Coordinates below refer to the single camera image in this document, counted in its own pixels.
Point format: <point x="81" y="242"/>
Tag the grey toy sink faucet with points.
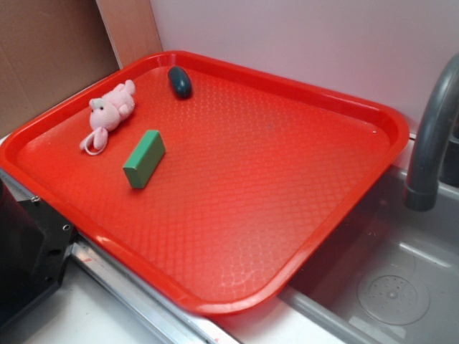
<point x="434" y="158"/>

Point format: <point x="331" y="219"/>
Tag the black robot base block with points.
<point x="35" y="244"/>

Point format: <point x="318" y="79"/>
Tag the red plastic serving tray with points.
<point x="258" y="171"/>

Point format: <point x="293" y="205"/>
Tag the brown cardboard panel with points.
<point x="50" y="50"/>

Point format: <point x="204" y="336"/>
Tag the grey plastic sink basin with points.
<point x="386" y="274"/>

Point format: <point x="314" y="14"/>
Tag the light wooden board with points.
<point x="131" y="29"/>

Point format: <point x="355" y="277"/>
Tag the green rectangular block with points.
<point x="144" y="159"/>

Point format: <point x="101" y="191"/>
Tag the dark green plastic pickle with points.
<point x="180" y="82"/>

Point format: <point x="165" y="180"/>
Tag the pink plush pig toy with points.
<point x="107" y="113"/>

